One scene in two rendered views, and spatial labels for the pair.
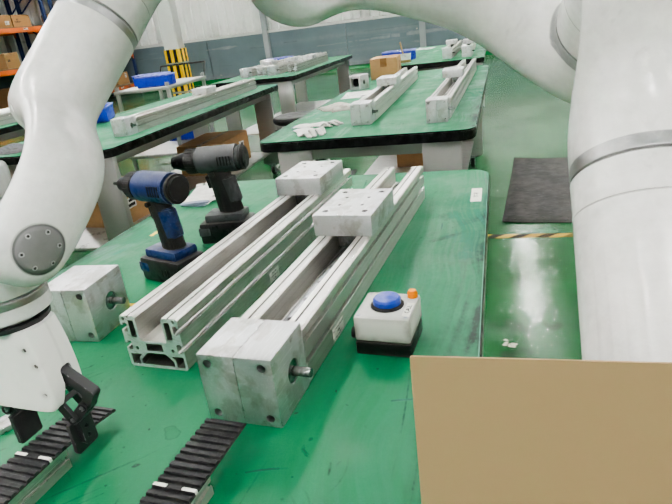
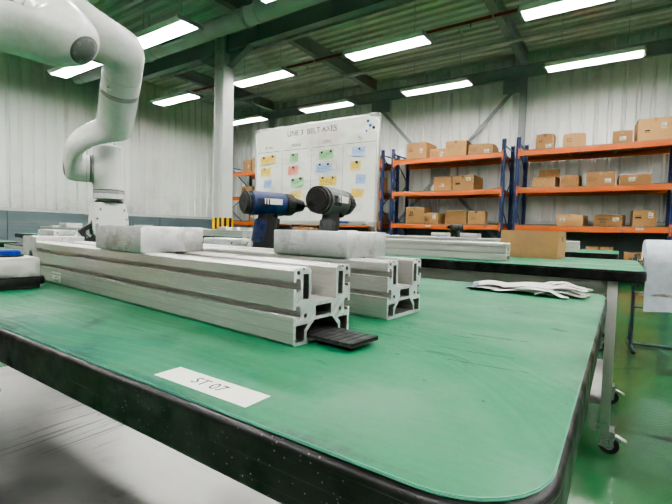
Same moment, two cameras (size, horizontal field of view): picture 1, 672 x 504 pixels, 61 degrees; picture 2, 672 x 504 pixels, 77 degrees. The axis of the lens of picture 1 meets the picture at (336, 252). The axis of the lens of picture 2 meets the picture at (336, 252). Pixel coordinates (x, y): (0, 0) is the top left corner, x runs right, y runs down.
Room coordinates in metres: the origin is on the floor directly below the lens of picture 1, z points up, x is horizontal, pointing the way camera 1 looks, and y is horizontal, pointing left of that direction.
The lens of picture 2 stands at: (1.55, -0.66, 0.91)
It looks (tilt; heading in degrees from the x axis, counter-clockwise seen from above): 3 degrees down; 107
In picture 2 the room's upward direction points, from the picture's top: 1 degrees clockwise
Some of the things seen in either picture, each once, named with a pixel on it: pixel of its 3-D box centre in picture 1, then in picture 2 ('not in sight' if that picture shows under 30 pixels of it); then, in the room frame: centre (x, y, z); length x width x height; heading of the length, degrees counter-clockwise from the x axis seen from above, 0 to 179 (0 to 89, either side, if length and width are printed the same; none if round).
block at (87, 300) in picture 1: (92, 302); (224, 254); (0.89, 0.42, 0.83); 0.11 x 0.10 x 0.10; 75
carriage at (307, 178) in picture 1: (311, 182); (329, 250); (1.33, 0.04, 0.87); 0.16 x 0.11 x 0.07; 158
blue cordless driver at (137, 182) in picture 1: (155, 224); (278, 235); (1.09, 0.35, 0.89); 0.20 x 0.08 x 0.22; 53
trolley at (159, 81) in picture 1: (172, 119); not in sight; (5.91, 1.46, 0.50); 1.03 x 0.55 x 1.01; 168
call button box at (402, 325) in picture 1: (383, 322); (14, 271); (0.73, -0.06, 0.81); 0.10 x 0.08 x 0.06; 68
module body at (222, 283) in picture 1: (270, 240); (236, 267); (1.10, 0.13, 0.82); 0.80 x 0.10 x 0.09; 158
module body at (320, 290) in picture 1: (358, 241); (148, 273); (1.03, -0.05, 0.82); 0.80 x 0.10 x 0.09; 158
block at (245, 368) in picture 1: (264, 370); (48, 256); (0.61, 0.11, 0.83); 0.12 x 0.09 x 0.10; 68
